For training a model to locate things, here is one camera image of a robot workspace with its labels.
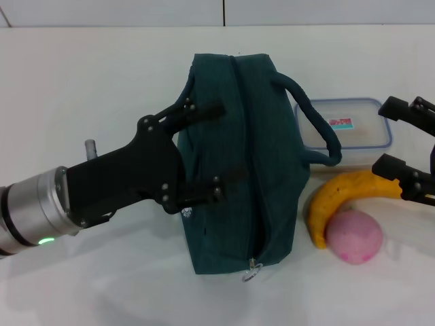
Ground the yellow banana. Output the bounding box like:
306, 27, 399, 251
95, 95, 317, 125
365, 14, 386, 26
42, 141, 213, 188
307, 169, 404, 251

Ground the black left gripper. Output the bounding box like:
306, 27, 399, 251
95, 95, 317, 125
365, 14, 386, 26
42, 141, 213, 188
66, 97, 249, 228

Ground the clear plastic food container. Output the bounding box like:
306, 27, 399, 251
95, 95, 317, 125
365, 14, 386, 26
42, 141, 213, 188
294, 97, 392, 170

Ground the pink peach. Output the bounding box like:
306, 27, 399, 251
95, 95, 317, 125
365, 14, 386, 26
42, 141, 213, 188
325, 206, 385, 266

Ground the left arm cable with connector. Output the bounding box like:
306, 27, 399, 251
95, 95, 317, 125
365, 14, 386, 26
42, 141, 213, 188
84, 138, 99, 160

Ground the dark teal lunch bag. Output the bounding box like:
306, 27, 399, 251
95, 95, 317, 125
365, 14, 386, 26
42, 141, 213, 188
176, 52, 343, 283

